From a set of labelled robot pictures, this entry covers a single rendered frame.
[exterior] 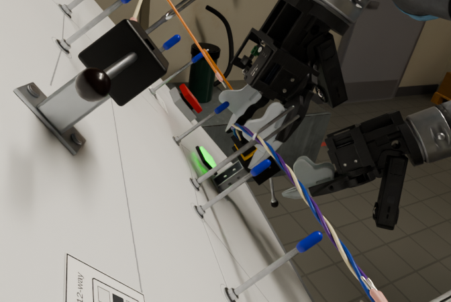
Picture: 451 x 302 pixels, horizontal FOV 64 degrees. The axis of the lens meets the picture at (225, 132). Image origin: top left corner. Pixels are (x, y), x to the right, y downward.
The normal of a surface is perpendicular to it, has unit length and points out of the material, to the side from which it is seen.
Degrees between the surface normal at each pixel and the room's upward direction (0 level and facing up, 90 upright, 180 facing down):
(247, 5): 90
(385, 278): 0
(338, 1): 84
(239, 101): 106
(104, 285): 49
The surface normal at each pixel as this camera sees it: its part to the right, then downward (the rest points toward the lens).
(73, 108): 0.12, 0.27
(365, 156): -0.30, 0.09
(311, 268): 0.15, -0.86
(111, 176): 0.81, -0.59
